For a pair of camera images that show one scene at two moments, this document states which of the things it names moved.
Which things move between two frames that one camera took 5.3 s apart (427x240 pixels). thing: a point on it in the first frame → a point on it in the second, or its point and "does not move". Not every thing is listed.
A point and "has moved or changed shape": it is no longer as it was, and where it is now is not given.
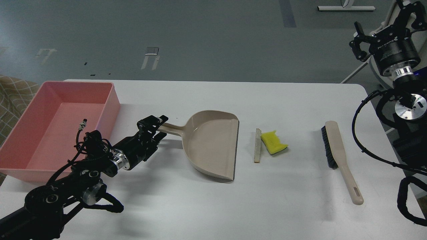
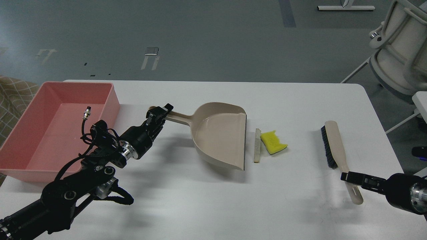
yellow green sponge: (272, 142) does not move
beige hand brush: (337, 158) does not move
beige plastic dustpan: (211, 137) has moved or changed shape
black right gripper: (394, 50) → (404, 191)
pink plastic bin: (44, 139) does not move
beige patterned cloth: (15, 94) does not move
